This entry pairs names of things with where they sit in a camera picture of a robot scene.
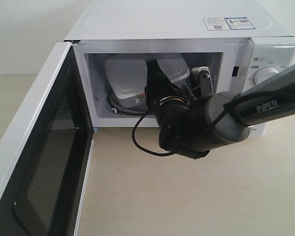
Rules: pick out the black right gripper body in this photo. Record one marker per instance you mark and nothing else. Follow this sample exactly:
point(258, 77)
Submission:
point(171, 105)

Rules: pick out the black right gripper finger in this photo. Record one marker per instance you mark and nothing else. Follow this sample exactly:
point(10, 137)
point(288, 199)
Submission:
point(155, 75)

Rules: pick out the white plastic food container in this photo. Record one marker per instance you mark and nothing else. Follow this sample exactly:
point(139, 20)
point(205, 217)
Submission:
point(127, 75)

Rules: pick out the white microwave door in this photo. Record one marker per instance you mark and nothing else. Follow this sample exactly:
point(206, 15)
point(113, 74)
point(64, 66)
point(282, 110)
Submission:
point(45, 151)

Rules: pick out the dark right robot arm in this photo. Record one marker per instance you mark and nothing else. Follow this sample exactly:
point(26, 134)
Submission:
point(192, 126)

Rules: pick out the printed paper instruction sheet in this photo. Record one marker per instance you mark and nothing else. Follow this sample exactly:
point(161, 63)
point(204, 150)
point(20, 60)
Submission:
point(228, 23)

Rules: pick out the white microwave oven body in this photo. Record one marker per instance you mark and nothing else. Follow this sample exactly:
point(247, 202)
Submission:
point(107, 28)

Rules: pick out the upper white control knob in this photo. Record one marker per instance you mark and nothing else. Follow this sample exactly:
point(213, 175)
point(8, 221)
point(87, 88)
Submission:
point(264, 74)

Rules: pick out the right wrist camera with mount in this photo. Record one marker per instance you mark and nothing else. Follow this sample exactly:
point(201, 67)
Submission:
point(200, 80)

